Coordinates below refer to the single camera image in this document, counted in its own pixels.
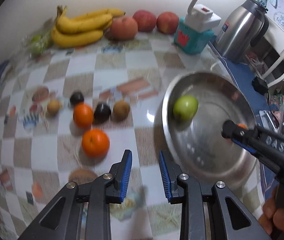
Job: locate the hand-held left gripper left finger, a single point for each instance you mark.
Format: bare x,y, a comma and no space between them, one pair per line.
127,175

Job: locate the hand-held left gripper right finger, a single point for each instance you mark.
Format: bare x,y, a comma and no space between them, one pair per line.
164,177

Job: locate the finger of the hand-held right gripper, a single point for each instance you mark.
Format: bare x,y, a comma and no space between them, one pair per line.
245,147
228,130

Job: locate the small orange tangerine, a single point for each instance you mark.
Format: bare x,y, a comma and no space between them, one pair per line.
242,125
95,142
83,115

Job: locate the round steel plate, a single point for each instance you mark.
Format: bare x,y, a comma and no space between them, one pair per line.
207,142

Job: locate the green jujube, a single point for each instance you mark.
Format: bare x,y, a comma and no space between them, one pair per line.
185,108

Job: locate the large brown longan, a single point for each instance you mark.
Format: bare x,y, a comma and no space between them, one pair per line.
121,110

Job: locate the small brown longan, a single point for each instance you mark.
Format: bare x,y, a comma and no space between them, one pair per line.
53,107

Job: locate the person's right hand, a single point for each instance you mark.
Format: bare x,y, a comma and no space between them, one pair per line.
282,220

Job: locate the white phone stand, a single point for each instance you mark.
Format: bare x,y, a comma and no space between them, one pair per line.
267,117

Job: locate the black power adapter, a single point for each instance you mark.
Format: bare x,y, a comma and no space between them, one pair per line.
260,83

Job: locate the pink white bundle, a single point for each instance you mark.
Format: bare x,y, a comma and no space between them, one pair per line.
255,60

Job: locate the dark cherry with stem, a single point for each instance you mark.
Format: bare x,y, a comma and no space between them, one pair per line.
77,98

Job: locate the checkered printed tablecloth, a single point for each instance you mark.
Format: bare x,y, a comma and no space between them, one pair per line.
132,80

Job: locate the teal toy box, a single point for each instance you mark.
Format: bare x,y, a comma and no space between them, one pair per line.
193,41

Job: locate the steel thermos kettle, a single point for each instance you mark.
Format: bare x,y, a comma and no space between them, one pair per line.
242,30

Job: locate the red apple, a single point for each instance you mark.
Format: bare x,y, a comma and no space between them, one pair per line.
167,22
144,20

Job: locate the pale orange apple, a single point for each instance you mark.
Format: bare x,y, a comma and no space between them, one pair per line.
124,27

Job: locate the green fruit in bag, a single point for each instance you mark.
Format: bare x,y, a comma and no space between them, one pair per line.
37,46

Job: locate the yellow banana bunch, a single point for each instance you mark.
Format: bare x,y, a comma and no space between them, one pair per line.
82,23

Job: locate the clear plastic bag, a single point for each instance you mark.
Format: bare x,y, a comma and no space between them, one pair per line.
30,40

